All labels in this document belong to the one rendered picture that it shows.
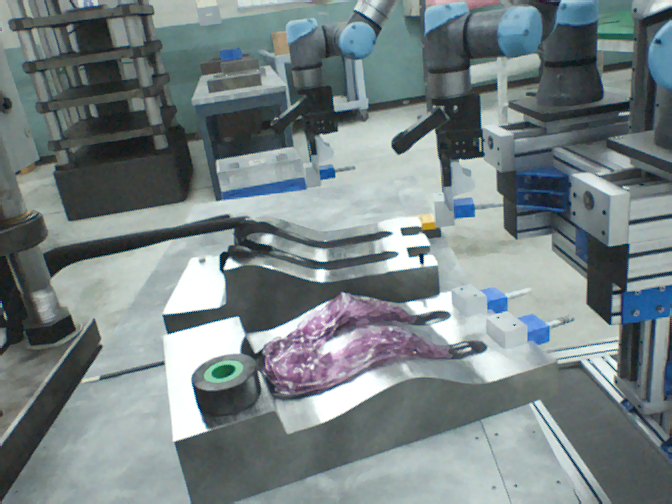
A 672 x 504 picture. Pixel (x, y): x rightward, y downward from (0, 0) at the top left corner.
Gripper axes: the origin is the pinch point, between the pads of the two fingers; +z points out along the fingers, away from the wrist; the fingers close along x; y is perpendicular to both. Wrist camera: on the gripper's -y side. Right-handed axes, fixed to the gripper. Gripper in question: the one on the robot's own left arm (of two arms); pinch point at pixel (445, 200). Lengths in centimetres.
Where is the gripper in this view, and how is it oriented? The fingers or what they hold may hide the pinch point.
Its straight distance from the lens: 122.5
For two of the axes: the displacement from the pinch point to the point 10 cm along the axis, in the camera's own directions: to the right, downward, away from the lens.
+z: 1.3, 9.2, 3.7
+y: 9.9, -0.9, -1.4
